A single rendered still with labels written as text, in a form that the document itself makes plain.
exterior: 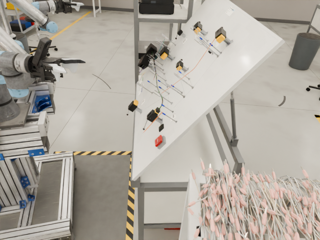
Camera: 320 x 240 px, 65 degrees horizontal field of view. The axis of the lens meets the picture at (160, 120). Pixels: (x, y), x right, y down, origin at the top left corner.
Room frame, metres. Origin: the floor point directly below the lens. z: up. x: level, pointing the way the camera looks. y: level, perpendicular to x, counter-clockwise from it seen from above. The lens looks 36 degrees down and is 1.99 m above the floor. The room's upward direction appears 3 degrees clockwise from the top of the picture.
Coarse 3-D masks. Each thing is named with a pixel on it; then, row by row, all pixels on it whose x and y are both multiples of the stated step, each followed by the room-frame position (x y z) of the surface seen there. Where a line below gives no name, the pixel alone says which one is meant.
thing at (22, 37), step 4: (12, 32) 4.12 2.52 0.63; (16, 32) 4.13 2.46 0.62; (16, 36) 3.95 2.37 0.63; (20, 36) 3.96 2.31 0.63; (24, 36) 3.98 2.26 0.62; (20, 40) 3.83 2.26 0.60; (24, 40) 3.90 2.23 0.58; (24, 44) 3.89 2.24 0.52; (24, 48) 3.87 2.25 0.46; (28, 48) 3.98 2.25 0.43; (28, 52) 3.94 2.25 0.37
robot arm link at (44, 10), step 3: (33, 3) 1.82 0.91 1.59; (36, 3) 1.83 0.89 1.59; (39, 3) 1.84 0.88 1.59; (42, 3) 1.85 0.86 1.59; (45, 3) 1.86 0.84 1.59; (48, 3) 1.88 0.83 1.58; (36, 6) 1.82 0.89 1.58; (39, 6) 1.83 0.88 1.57; (42, 6) 1.84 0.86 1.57; (45, 6) 1.85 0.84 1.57; (48, 6) 1.87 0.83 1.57; (39, 9) 1.82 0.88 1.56; (42, 9) 1.84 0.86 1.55; (45, 9) 1.85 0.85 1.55; (48, 9) 1.86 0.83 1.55; (42, 12) 1.83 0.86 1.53; (45, 12) 1.85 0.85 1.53
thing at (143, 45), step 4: (140, 40) 2.57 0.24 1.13; (144, 40) 2.58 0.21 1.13; (140, 44) 2.45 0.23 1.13; (144, 44) 2.46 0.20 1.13; (148, 44) 2.47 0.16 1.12; (156, 44) 2.48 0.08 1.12; (160, 44) 2.49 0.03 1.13; (168, 44) 2.50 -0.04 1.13; (140, 48) 2.35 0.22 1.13; (144, 48) 2.35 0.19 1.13; (160, 48) 2.38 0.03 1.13; (140, 52) 2.24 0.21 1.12; (144, 52) 2.24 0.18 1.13; (140, 56) 2.23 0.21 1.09; (148, 56) 2.23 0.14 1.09
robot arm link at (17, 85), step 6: (6, 78) 0.90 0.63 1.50; (12, 78) 0.90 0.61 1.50; (18, 78) 0.91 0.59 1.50; (24, 78) 0.94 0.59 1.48; (30, 78) 0.98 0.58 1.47; (6, 84) 0.91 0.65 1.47; (12, 84) 0.90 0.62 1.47; (18, 84) 0.91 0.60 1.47; (24, 84) 0.93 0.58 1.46; (30, 84) 0.98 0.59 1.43; (12, 90) 0.90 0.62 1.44; (18, 90) 0.90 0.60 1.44; (24, 90) 0.92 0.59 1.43; (12, 96) 0.90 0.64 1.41; (18, 96) 0.90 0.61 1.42; (24, 96) 0.92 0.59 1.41
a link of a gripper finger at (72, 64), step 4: (64, 60) 0.93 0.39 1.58; (68, 60) 0.93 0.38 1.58; (72, 60) 0.94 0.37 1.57; (76, 60) 0.95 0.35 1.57; (80, 60) 0.95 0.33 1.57; (64, 64) 0.94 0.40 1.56; (68, 64) 0.94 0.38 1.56; (72, 64) 0.95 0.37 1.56; (76, 64) 0.95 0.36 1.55; (68, 68) 0.94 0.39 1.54; (72, 68) 0.95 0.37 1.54; (76, 68) 0.95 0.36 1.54; (72, 72) 0.94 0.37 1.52
